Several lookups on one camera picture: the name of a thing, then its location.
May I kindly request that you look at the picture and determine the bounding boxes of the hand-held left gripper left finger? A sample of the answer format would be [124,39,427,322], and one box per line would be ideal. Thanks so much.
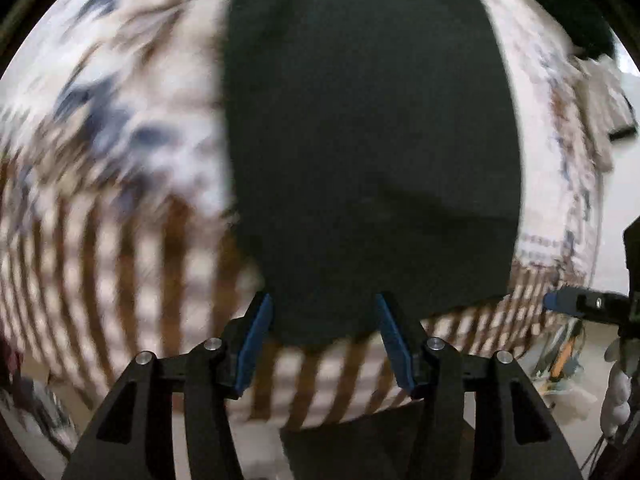
[60,292,275,480]

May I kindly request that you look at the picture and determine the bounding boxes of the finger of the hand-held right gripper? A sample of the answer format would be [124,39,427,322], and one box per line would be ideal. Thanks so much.
[542,287,632,325]

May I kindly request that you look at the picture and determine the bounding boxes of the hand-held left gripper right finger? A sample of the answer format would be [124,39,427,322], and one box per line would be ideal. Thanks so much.
[375,292,585,480]

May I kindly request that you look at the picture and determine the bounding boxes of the dark striped sweater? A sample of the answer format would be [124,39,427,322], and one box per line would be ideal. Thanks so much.
[220,0,523,348]

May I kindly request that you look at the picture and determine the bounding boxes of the folded white clothes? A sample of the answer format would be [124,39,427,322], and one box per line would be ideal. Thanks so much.
[570,52,640,173]

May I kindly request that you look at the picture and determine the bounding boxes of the person's right hand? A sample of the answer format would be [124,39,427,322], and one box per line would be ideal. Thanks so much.
[601,339,635,437]

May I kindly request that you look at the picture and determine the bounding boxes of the colourful floor clutter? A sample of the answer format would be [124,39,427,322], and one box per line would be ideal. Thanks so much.
[522,317,603,413]

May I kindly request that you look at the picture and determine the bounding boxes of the person's dark trousers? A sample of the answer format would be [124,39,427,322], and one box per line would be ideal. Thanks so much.
[279,402,476,480]

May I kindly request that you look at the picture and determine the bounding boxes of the floral checked quilt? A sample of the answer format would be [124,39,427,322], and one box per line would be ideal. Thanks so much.
[0,0,606,433]

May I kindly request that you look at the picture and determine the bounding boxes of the teal plush blanket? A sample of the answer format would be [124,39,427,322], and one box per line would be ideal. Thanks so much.
[525,0,617,58]

